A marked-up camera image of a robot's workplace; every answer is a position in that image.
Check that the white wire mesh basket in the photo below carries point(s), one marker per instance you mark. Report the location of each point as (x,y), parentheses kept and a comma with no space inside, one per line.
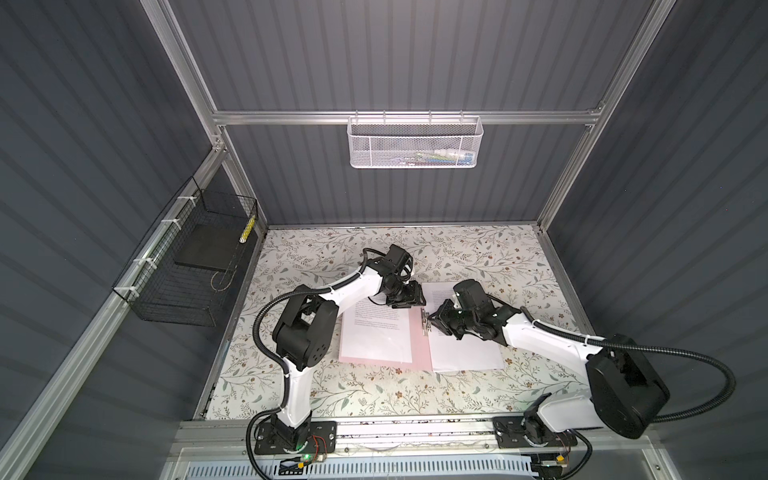
(379,146)

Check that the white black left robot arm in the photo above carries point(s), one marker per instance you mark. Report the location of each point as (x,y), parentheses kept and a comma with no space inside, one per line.
(295,329)

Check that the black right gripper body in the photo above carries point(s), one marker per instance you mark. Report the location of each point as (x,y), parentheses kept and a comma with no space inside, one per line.
(459,321)

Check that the white vented cable duct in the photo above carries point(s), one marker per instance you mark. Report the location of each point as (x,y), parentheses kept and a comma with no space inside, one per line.
(506,466)

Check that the black wire basket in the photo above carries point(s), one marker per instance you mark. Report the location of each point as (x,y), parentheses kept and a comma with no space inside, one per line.
(158,290)

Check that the horizontal aluminium frame bar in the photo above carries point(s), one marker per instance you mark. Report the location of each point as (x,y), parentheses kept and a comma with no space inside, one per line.
(315,118)

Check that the metal folder clip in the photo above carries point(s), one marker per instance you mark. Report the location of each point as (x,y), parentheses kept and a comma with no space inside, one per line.
(425,322)

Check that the floral patterned table mat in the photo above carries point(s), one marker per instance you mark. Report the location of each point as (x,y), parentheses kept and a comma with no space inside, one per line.
(507,260)

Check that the pink file folder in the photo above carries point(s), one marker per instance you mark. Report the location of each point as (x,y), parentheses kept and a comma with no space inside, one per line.
(420,348)

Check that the black foam pad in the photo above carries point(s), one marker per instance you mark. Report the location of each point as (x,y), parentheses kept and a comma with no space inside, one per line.
(210,248)

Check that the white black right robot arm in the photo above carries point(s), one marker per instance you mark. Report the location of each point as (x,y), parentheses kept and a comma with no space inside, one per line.
(625,391)

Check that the aluminium corner frame post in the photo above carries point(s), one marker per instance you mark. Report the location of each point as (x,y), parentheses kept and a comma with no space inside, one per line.
(170,34)

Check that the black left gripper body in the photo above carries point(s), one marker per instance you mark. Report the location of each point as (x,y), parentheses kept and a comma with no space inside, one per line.
(403,294)

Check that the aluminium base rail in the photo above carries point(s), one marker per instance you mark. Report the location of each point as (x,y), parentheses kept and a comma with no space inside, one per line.
(353,436)

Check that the pens in white basket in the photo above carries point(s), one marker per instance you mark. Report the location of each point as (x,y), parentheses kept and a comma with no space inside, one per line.
(443,157)

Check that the yellow marker pen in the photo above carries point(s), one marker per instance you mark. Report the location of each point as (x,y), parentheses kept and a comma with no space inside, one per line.
(247,230)

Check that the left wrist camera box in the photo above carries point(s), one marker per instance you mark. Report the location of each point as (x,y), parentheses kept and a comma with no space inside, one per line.
(399,262)

